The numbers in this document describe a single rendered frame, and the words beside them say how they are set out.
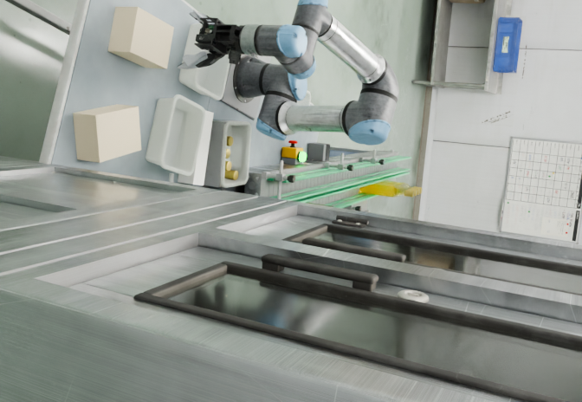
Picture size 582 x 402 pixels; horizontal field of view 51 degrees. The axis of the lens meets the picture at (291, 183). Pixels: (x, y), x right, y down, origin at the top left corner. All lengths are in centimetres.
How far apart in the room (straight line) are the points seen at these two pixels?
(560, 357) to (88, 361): 43
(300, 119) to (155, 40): 56
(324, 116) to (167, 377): 150
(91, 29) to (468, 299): 122
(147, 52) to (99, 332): 124
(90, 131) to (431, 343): 117
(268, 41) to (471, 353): 104
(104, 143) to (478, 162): 674
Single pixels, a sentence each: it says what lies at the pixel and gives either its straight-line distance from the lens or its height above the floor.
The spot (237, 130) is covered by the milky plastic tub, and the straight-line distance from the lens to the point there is 219.
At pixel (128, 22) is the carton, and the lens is 169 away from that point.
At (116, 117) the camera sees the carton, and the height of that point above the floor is 82.
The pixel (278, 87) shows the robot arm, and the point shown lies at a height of 94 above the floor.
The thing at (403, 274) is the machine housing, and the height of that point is 173.
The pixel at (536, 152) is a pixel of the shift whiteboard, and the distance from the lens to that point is 791.
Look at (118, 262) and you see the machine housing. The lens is 75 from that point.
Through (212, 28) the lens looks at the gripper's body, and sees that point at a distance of 157.
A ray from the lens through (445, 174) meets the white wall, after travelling 809.
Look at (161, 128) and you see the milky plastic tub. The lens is 183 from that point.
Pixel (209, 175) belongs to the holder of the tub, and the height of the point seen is 78.
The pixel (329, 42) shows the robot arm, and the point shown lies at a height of 126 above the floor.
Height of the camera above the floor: 191
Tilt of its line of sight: 25 degrees down
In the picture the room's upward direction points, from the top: 98 degrees clockwise
